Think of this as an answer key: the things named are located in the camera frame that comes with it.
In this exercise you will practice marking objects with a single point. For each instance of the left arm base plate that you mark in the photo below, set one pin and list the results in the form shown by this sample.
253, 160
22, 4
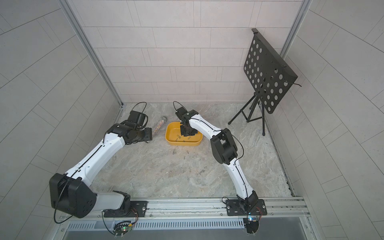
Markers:
128, 210

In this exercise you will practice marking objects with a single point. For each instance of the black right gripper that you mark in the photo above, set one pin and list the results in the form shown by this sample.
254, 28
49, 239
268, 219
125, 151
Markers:
184, 131

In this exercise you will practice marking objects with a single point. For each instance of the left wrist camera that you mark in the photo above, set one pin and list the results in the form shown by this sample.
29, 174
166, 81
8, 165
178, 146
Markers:
137, 119

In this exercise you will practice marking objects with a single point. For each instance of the left controller circuit board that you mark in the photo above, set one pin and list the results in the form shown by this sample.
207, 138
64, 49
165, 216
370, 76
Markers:
120, 229

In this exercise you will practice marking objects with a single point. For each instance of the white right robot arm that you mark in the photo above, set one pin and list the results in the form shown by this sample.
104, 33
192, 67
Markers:
224, 150

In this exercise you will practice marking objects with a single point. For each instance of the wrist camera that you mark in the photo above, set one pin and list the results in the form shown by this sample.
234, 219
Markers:
182, 114
137, 119

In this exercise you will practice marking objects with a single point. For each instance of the controller circuit board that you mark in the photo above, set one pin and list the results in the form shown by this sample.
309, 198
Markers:
251, 225
120, 229

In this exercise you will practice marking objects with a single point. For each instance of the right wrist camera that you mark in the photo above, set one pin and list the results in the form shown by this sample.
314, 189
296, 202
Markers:
182, 114

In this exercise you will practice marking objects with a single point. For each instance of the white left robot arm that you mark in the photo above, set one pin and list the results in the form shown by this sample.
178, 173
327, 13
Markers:
70, 192

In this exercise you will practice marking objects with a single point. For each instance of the aluminium mounting rail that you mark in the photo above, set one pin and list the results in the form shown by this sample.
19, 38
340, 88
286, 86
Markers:
216, 208

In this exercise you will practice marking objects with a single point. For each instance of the right controller circuit board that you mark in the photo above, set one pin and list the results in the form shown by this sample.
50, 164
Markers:
251, 225

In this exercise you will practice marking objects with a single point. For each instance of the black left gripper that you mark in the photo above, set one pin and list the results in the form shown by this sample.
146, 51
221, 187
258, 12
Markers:
148, 136

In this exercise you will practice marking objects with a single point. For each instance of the yellow plastic storage box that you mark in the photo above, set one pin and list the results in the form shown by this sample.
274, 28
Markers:
174, 137

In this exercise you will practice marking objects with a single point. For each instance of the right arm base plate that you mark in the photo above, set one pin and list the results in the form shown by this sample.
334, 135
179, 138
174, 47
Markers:
235, 207

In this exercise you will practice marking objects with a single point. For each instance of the black perforated music stand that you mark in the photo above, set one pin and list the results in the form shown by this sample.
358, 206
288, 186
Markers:
270, 77

